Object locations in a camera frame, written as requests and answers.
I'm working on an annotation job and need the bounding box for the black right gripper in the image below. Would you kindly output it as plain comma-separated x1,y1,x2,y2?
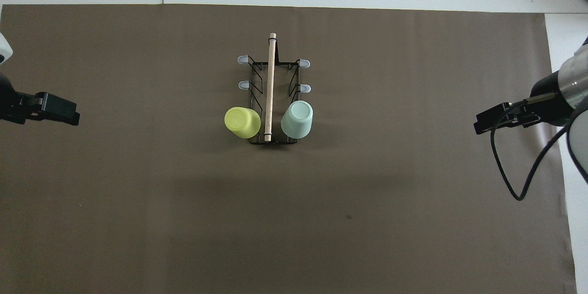
474,71,575,135

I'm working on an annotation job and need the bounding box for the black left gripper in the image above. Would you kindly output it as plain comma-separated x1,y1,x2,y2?
0,73,80,126

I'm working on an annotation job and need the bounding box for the yellow plastic cup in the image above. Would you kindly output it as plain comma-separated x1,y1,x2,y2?
224,107,261,139

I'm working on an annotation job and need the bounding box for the pale green plastic cup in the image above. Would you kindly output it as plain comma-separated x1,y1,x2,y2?
280,100,314,139

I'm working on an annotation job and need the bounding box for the brown paper table mat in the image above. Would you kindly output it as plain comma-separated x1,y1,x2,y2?
0,4,577,294

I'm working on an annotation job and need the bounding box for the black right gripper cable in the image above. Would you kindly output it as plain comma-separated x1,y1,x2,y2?
491,93,588,201

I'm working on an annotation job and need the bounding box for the black wire cup rack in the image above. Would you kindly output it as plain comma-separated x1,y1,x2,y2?
237,33,311,145

